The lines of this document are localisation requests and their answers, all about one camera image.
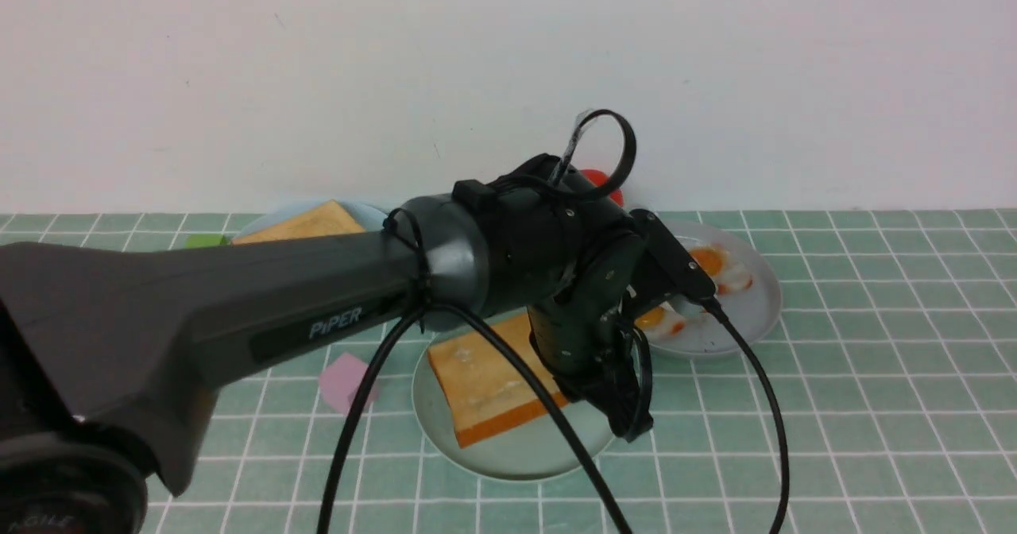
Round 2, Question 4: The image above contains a right fried egg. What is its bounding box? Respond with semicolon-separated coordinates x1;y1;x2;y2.
687;244;753;296

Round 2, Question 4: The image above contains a fried egg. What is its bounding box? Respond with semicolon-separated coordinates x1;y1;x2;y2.
633;303;702;341
687;244;753;296

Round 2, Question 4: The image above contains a green foam cube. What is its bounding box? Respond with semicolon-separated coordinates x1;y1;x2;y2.
183;233;231;250

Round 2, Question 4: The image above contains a grey egg plate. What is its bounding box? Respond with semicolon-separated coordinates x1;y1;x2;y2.
648;220;783;359

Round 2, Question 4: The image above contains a teal centre plate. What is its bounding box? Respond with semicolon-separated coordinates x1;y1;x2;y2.
412;327;582;482

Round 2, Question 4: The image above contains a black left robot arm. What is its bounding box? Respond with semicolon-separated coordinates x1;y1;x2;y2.
2;155;653;533

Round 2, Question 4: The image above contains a toast slice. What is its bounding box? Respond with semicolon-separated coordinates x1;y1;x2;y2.
427;329;547;448
231;200;366;245

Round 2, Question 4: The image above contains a left fried egg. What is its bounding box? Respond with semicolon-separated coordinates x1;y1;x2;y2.
633;303;702;341

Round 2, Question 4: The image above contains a green checkered tablecloth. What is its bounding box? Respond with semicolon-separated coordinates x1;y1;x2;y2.
0;210;1017;534

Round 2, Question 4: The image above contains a pink foam cube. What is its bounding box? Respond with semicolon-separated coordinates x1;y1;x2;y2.
319;353;369;416

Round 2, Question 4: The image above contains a red pomegranate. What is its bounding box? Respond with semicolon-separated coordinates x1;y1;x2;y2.
578;169;625;207

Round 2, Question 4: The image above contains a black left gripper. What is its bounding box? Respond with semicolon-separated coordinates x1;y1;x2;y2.
527;269;654;443

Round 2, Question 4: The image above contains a light blue bread plate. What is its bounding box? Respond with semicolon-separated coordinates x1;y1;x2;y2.
231;199;385;241

